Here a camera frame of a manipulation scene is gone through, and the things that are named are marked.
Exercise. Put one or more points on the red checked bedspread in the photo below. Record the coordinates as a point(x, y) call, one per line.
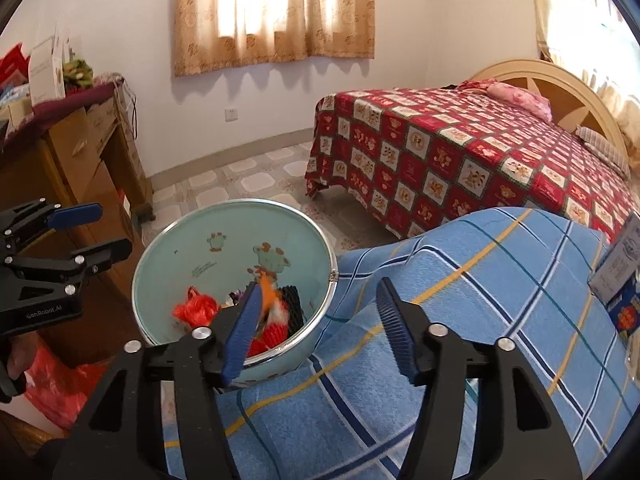
point(450, 160)

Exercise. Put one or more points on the person's left hand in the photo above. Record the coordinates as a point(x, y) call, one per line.
point(22, 360)

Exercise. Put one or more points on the orange wrapper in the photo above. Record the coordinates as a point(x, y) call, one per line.
point(272, 300)

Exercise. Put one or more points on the black foam net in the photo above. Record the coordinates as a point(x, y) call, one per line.
point(292, 305)

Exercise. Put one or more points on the teal round trash bin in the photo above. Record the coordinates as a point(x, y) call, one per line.
point(200, 240)

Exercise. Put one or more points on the beige floral curtain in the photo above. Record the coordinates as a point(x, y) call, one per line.
point(350, 25)
point(545, 10)

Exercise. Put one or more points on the green patterned item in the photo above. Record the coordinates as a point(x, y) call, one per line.
point(77, 72)

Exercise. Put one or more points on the wooden cabinet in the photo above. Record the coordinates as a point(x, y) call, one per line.
point(75, 170)

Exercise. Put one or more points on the pink pillow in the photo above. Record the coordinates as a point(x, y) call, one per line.
point(520, 97)

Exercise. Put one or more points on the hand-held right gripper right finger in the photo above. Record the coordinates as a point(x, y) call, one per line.
point(397, 335)

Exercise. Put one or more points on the cream wooden headboard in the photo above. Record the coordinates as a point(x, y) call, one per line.
point(530, 67)

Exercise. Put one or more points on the red foam net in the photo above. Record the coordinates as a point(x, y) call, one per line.
point(267, 342)

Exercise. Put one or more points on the white and blue carton box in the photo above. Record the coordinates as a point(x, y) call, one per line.
point(620, 265)

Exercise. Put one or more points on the blue checked tablecloth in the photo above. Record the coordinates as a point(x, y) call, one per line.
point(475, 285)

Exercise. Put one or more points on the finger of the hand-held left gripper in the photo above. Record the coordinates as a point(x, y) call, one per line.
point(75, 215)
point(105, 252)

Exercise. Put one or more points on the small red plastic bag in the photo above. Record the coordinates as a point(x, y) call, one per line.
point(195, 310)

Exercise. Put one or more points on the blue carton with white cap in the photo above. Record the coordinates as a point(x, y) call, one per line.
point(627, 317)

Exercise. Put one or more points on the striped pillow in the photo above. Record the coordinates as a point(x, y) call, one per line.
point(605, 150)

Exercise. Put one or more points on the red gift bag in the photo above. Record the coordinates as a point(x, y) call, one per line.
point(12, 65)

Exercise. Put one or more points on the white paper box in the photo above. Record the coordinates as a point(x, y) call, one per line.
point(45, 75)

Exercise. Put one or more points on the maroon cloth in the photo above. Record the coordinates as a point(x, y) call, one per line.
point(80, 97)

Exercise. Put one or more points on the large red plastic bag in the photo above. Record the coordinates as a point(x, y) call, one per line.
point(65, 390)

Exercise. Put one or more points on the white wall outlet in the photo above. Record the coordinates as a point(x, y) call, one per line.
point(231, 114)

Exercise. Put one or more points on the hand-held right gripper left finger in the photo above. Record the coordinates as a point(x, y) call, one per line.
point(242, 340)

